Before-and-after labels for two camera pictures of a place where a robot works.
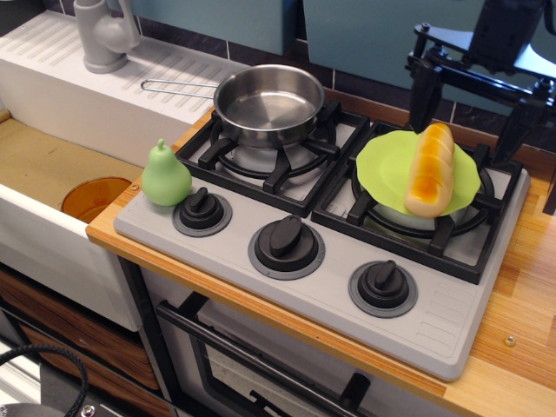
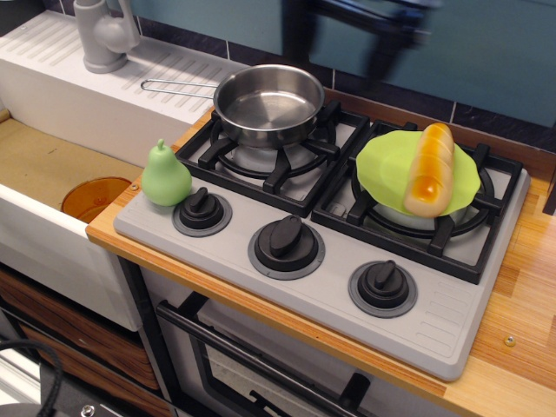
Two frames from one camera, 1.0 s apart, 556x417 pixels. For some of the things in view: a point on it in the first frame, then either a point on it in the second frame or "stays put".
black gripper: x=497 y=56 to x=400 y=20
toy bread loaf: x=429 y=188 stays put
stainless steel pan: x=266 y=106 stays put
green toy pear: x=166 y=180 stays put
